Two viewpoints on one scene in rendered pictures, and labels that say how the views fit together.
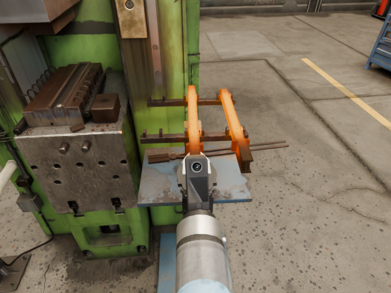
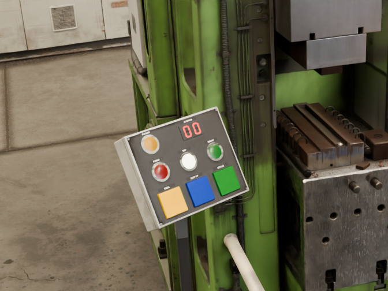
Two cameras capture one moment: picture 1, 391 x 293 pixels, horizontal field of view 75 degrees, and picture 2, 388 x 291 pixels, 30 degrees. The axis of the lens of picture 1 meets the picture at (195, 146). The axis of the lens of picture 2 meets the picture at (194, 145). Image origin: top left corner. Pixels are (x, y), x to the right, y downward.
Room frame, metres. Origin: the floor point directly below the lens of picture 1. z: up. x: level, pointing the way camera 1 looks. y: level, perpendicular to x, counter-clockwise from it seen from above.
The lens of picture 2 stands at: (-1.37, 1.17, 1.97)
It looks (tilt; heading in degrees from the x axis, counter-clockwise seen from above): 23 degrees down; 355
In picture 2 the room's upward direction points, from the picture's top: 4 degrees counter-clockwise
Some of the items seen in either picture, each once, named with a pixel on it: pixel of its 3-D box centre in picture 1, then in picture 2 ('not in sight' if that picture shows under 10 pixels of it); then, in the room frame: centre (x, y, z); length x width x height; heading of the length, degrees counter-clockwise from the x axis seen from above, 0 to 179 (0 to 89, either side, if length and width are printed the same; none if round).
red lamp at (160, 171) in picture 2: not in sight; (160, 171); (0.53, 1.11, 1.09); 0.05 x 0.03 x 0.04; 95
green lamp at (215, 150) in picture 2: not in sight; (215, 151); (0.63, 0.94, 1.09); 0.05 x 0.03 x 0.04; 95
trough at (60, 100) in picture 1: (73, 81); (319, 123); (0.99, 0.51, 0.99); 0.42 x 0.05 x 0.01; 5
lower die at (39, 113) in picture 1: (69, 89); (313, 133); (0.99, 0.54, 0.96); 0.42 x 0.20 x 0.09; 5
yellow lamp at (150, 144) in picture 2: not in sight; (150, 144); (0.56, 1.14, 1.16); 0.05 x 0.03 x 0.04; 95
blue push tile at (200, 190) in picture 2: not in sight; (199, 191); (0.54, 1.00, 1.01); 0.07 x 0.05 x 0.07; 120
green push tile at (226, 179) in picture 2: not in sight; (226, 181); (0.59, 0.92, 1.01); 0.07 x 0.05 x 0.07; 120
